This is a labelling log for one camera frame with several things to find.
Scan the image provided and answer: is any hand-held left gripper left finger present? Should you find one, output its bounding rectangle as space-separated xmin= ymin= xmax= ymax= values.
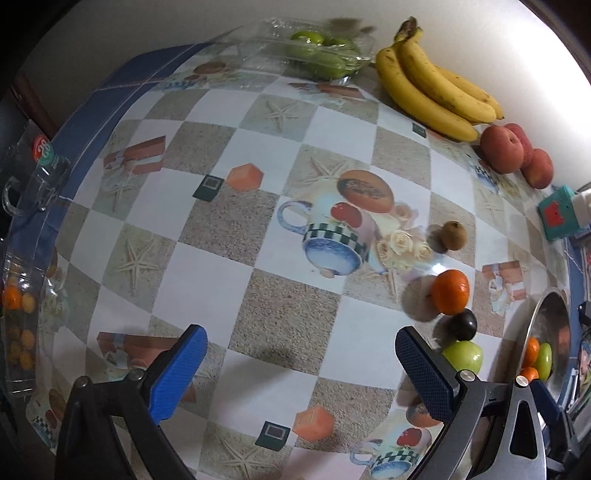
xmin=55 ymin=324 xmax=208 ymax=480

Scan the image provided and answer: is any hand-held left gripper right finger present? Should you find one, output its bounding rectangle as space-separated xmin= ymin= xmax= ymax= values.
xmin=394 ymin=326 xmax=548 ymax=480

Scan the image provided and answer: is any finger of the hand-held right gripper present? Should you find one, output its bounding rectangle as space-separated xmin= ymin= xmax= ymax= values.
xmin=529 ymin=378 xmax=579 ymax=467

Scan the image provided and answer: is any green apple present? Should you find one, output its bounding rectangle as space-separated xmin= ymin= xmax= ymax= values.
xmin=536 ymin=343 xmax=553 ymax=381
xmin=442 ymin=340 xmax=484 ymax=374

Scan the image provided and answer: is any stainless steel bowl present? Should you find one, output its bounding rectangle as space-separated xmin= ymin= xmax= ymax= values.
xmin=519 ymin=286 xmax=575 ymax=411

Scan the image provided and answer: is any dark purple plum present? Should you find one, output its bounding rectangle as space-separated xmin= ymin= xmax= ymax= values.
xmin=447 ymin=309 xmax=478 ymax=342

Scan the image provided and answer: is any brown kiwi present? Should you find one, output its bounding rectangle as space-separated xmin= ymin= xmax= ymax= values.
xmin=438 ymin=220 xmax=468 ymax=252

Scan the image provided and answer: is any checkered printed tablecloth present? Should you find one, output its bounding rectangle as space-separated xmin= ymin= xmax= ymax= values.
xmin=0 ymin=41 xmax=591 ymax=480

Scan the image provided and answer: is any clear container of small oranges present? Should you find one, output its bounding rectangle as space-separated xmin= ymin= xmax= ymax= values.
xmin=0 ymin=240 xmax=61 ymax=398

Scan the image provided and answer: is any teal box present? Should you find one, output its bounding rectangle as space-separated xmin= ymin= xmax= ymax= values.
xmin=536 ymin=185 xmax=591 ymax=241

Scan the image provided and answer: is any white box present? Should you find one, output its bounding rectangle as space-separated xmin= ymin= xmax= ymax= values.
xmin=570 ymin=182 xmax=591 ymax=215

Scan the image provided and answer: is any red peach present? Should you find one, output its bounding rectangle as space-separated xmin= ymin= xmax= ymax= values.
xmin=522 ymin=148 xmax=555 ymax=190
xmin=480 ymin=124 xmax=526 ymax=175
xmin=503 ymin=122 xmax=535 ymax=169

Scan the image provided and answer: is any clear glass mug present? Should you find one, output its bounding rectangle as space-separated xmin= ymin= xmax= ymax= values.
xmin=2 ymin=134 xmax=72 ymax=217

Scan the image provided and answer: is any yellow banana bunch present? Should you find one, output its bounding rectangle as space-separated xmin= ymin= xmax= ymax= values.
xmin=375 ymin=16 xmax=505 ymax=143

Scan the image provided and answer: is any clear container of green fruit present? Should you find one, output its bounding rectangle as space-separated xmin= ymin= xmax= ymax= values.
xmin=217 ymin=17 xmax=377 ymax=86

